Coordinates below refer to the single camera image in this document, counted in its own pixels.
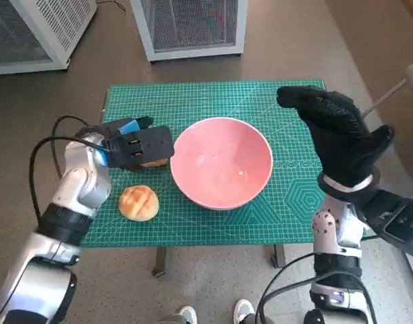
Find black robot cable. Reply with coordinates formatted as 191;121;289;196
255;259;315;324
29;136;108;220
52;115;92;176
260;271;378;324

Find thin black floor cable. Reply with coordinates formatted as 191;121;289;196
97;0;126;14

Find long striped toy bread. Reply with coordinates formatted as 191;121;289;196
140;158;169;169

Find green cutting mat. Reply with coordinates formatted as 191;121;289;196
100;79;369;247

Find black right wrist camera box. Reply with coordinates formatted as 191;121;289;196
356;188;413;261

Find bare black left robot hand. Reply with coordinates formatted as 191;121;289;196
117;116;155;135

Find pink bowl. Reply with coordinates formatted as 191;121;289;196
169;117;274;211

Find dark metal table leg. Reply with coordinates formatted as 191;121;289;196
271;243;287;270
151;245;169;279

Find round toy bread bun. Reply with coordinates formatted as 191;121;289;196
118;184;160;223

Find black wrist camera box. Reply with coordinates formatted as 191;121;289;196
356;188;413;261
103;125;176;169

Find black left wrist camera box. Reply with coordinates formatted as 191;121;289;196
103;125;176;169

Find white mesh cabinet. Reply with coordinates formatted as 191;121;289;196
0;0;98;76
129;0;250;62

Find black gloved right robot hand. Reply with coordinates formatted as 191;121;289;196
275;85;395;188

